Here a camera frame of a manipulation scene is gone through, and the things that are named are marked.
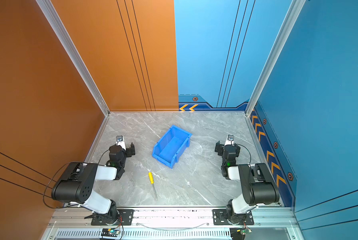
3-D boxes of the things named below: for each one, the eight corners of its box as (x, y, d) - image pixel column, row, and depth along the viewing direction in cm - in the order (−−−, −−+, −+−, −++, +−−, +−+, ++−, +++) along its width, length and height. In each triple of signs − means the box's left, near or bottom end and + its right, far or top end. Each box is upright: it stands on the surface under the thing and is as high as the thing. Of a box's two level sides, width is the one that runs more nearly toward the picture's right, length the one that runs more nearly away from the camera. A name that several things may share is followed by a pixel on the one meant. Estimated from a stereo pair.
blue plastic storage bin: (152, 158, 96) (149, 150, 88) (172, 134, 109) (171, 124, 101) (172, 170, 91) (171, 162, 83) (191, 143, 104) (191, 134, 95)
